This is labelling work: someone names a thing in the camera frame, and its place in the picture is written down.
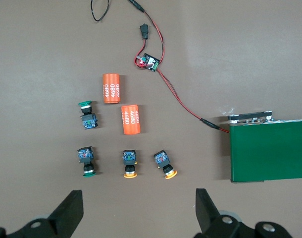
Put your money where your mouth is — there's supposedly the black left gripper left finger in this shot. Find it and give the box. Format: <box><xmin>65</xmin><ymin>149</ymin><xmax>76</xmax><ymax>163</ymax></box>
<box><xmin>7</xmin><ymin>189</ymin><xmax>84</xmax><ymax>238</ymax></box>

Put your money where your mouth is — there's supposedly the green push button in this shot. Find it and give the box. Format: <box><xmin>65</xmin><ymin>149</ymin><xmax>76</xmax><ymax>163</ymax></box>
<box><xmin>78</xmin><ymin>100</ymin><xmax>99</xmax><ymax>130</ymax></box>
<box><xmin>77</xmin><ymin>146</ymin><xmax>97</xmax><ymax>178</ymax></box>

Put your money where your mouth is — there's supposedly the red black wire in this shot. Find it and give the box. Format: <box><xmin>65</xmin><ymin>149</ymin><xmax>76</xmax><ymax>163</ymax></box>
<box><xmin>90</xmin><ymin>0</ymin><xmax>231</xmax><ymax>134</ymax></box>

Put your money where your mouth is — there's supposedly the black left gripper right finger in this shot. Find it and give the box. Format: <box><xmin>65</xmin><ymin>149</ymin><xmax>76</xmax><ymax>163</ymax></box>
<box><xmin>194</xmin><ymin>188</ymin><xmax>293</xmax><ymax>238</ymax></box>

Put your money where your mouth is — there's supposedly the green conveyor belt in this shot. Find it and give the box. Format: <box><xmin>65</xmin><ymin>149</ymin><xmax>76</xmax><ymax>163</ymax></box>
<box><xmin>220</xmin><ymin>110</ymin><xmax>302</xmax><ymax>183</ymax></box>

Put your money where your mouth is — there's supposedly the yellow push button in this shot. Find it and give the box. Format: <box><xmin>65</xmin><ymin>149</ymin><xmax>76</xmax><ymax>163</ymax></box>
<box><xmin>122</xmin><ymin>149</ymin><xmax>139</xmax><ymax>179</ymax></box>
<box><xmin>153</xmin><ymin>150</ymin><xmax>178</xmax><ymax>180</ymax></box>

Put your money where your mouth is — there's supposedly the orange 4680 cylinder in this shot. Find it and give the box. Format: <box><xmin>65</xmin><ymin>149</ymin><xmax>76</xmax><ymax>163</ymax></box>
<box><xmin>102</xmin><ymin>73</ymin><xmax>121</xmax><ymax>104</ymax></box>
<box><xmin>120</xmin><ymin>104</ymin><xmax>141</xmax><ymax>135</ymax></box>

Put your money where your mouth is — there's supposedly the small black circuit board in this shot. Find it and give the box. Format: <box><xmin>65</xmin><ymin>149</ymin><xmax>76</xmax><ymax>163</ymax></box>
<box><xmin>135</xmin><ymin>53</ymin><xmax>160</xmax><ymax>72</ymax></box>

